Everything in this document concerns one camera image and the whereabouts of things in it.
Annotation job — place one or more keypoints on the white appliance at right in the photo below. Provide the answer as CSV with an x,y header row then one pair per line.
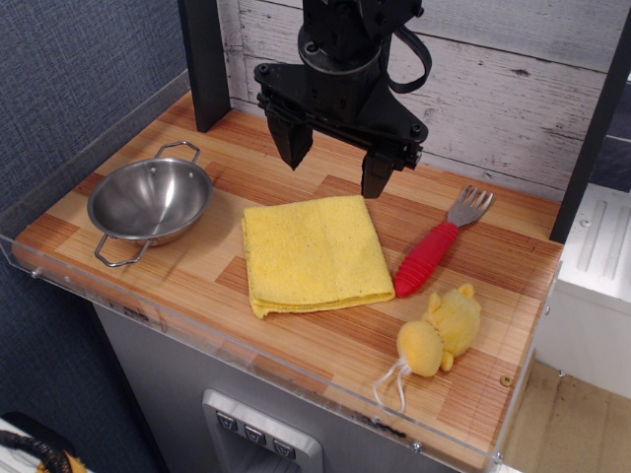
x,y
585,327

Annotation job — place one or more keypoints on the grey cabinet with dispenser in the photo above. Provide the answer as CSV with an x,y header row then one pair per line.
x,y
209,414

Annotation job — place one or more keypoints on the yellow cloth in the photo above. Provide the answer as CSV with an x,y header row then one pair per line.
x,y
314,255

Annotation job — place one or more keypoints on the dark support post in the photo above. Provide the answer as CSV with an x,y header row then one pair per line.
x,y
606,105
205,60

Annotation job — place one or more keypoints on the red handled metal fork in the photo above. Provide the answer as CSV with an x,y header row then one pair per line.
x,y
420,263

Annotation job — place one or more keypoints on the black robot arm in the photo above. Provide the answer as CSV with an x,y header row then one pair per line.
x,y
345,35

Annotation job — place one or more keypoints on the dark right support post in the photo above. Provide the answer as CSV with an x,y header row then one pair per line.
x,y
606,105

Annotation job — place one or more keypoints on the dark left support post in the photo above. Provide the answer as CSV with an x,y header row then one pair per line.
x,y
205,60

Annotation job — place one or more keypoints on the black and yellow object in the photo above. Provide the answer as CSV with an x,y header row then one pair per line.
x,y
29,446

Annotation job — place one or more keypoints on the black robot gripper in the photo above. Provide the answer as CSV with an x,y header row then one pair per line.
x,y
354,106

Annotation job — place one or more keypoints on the yellow plush toy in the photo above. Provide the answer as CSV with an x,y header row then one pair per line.
x,y
431,344

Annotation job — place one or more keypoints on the stainless steel pot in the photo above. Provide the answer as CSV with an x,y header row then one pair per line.
x,y
151,202

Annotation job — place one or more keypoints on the clear acrylic table guard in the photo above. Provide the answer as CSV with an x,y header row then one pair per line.
x,y
120,376

